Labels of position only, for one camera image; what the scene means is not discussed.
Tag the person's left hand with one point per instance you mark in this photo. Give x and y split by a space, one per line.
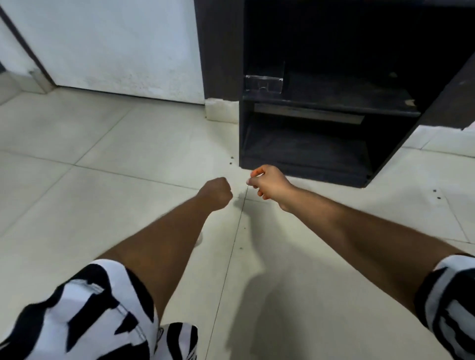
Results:
217 193

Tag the person's right hand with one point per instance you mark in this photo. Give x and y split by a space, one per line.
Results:
272 183

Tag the clear plastic box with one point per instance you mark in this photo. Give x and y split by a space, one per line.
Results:
263 83

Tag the person's left forearm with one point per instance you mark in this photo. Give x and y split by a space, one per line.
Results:
163 252

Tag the person's right forearm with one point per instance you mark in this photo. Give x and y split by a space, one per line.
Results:
371 244

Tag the black open shelf box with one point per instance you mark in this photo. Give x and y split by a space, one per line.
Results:
308 148

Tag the dark brown wooden cabinet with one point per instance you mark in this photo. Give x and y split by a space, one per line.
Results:
219 48

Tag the zebra striped garment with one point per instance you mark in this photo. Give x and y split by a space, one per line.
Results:
92 315

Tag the dark door frame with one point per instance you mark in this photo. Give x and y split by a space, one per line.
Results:
26 48

